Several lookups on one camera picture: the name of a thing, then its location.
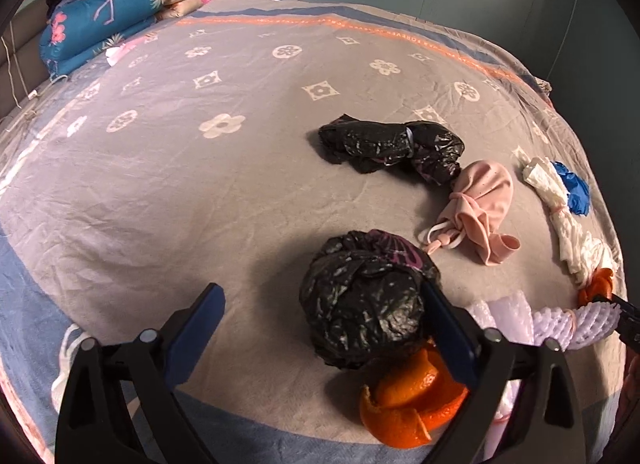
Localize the small pink white cloth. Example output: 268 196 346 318
104 36 148 66

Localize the large orange peel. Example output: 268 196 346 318
359 339 471 449

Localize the long black plastic bag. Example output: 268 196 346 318
318 114 465 187

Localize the white crumpled plastic bundle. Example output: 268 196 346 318
522 156 619 290

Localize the blue glove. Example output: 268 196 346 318
552 160 592 217

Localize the white foam wrap sheet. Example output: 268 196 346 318
467 289 541 452

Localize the white foam fruit net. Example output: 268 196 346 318
532 303 623 352

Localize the small orange peel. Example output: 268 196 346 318
577 268 615 307

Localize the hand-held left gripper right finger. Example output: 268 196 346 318
420 280 588 464

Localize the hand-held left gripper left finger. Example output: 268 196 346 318
54 283 226 464

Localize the blue floral quilt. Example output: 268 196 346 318
40 0 168 80

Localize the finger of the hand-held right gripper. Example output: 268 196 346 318
611 293 640 319
617 316 640 343

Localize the round black plastic bag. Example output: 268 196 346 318
299 230 443 371

